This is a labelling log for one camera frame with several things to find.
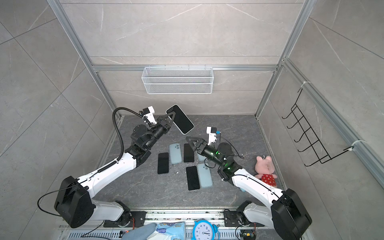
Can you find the blue wet wipes pack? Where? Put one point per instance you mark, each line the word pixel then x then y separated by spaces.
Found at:
pixel 169 231

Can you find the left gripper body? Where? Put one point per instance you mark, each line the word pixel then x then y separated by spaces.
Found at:
pixel 161 126

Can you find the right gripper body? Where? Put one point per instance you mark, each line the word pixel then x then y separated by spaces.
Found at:
pixel 207 151

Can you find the grey-blue cloth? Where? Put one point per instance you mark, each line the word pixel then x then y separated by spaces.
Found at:
pixel 141 233

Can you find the blue alarm clock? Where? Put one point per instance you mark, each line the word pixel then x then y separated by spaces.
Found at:
pixel 204 230

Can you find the pink pig plush toy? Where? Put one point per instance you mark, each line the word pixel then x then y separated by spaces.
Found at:
pixel 265 170

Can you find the black wire hook rack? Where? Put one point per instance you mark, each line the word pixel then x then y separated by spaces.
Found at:
pixel 308 133

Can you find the aluminium rail front frame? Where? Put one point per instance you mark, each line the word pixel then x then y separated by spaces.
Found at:
pixel 96 231

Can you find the grey-green phone case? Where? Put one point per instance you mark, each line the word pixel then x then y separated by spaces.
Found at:
pixel 204 175

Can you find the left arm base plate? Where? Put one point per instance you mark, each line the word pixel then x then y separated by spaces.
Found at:
pixel 135 220

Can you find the white wire mesh basket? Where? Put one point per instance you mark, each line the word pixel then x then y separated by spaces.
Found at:
pixel 178 80

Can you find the black phone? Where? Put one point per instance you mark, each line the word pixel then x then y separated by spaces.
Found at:
pixel 188 154
pixel 163 163
pixel 181 120

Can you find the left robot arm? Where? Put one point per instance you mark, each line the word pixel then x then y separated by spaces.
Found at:
pixel 75 200

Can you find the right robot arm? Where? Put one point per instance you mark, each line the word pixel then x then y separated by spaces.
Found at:
pixel 282 210

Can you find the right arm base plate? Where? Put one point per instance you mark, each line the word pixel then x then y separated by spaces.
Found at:
pixel 237 219

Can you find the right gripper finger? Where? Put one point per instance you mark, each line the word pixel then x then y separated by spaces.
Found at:
pixel 200 140
pixel 192 143

